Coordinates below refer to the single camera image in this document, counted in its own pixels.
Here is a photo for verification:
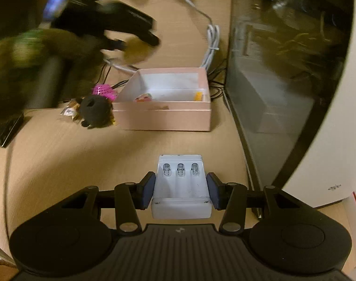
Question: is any black monitor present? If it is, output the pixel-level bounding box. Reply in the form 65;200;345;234
0;0;39;43

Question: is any pink cardboard box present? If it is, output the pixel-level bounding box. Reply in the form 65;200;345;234
111;67;212;132

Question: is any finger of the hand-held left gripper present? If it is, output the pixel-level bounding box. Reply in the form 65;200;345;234
103;29;160;51
106;1;155;36

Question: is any black cable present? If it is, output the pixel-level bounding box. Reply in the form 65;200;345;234
208;58;229;100
96;64;132;91

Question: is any olive yellow object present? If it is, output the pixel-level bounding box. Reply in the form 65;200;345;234
123;39;155;65

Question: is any black foam ring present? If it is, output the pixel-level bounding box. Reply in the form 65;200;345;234
80;95;117;129

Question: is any white bundled cable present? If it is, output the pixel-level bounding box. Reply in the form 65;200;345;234
167;0;221;71

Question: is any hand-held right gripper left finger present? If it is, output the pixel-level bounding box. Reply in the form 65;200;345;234
59;171;156;235

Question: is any colourful wrapped candy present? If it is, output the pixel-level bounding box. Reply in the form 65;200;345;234
133;92;155;103

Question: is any clear bread snack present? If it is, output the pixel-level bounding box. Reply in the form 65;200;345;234
60;100;82;121

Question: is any pink plastic toy basket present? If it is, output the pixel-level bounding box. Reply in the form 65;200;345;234
92;84;118;100

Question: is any black keyboard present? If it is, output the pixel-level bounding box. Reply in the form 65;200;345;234
0;112;25;148

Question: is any white computer case glass panel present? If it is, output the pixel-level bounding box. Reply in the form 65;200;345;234
224;0;356;221

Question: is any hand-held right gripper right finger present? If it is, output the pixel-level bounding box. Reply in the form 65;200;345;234
206;172;313;235

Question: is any white battery charger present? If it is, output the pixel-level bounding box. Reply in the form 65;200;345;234
150;154;212;219

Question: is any white looped cable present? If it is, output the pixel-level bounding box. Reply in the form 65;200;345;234
103;58;138;74

